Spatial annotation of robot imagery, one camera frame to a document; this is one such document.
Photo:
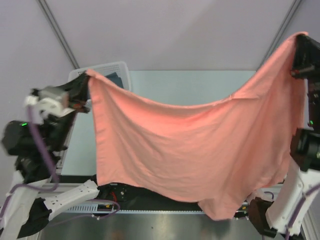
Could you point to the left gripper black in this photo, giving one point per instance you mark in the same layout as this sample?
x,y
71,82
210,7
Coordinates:
x,y
80,88

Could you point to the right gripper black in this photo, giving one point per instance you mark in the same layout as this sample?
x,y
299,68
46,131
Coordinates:
x,y
303,64

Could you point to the salmon pink t shirt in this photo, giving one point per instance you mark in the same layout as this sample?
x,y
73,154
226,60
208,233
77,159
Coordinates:
x,y
214,154

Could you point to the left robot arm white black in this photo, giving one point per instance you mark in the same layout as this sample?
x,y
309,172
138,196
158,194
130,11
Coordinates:
x,y
35,143

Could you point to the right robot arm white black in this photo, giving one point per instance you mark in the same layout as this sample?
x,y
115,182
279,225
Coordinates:
x,y
284,215

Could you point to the white plastic basket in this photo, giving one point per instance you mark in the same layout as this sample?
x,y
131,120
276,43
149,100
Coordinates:
x,y
119,67

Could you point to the blue grey t shirt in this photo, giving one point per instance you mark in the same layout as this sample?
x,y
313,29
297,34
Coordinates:
x,y
113,77

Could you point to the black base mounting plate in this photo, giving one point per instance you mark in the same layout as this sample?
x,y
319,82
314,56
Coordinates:
x,y
141,199

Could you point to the right corner aluminium post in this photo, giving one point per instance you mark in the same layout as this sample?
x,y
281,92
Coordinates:
x,y
293,9

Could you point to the corner aluminium post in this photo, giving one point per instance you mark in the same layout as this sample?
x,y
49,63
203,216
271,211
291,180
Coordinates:
x,y
49,16
293,9

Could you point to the left corner aluminium post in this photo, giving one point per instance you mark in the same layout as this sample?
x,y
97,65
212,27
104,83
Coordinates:
x,y
49,16

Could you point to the white slotted cable duct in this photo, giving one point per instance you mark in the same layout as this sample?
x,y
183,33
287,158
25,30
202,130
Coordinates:
x,y
103,208

